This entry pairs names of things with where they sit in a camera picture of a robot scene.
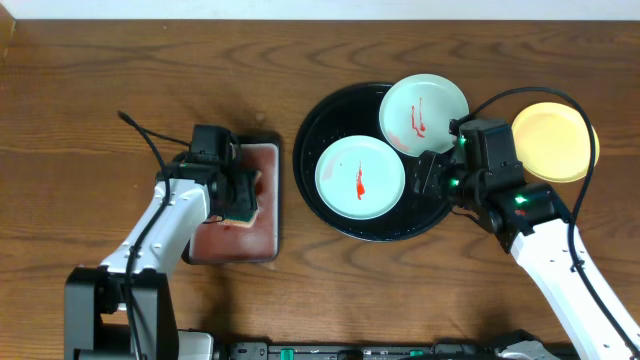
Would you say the green yellow sponge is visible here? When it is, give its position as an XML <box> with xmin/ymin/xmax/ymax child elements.
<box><xmin>224</xmin><ymin>170</ymin><xmax>261</xmax><ymax>227</ymax></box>

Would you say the yellow plate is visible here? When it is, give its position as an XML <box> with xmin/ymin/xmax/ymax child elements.
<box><xmin>512</xmin><ymin>102</ymin><xmax>591</xmax><ymax>183</ymax></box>

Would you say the mint plate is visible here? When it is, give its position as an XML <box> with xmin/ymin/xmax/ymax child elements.
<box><xmin>314</xmin><ymin>135</ymin><xmax>405</xmax><ymax>220</ymax></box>
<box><xmin>379</xmin><ymin>74</ymin><xmax>469</xmax><ymax>157</ymax></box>

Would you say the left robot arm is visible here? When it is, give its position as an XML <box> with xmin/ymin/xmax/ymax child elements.
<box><xmin>64</xmin><ymin>145</ymin><xmax>256</xmax><ymax>359</ymax></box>

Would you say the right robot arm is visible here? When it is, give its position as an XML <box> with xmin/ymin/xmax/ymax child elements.
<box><xmin>410</xmin><ymin>120</ymin><xmax>639</xmax><ymax>359</ymax></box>

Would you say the black rectangular soap tray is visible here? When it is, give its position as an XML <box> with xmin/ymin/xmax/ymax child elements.
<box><xmin>182</xmin><ymin>132</ymin><xmax>282</xmax><ymax>265</ymax></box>

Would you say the round black tray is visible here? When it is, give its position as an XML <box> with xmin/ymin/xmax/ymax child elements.
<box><xmin>293</xmin><ymin>82</ymin><xmax>451</xmax><ymax>242</ymax></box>

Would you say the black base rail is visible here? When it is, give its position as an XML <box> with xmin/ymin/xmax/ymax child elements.
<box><xmin>213</xmin><ymin>331</ymin><xmax>561</xmax><ymax>360</ymax></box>

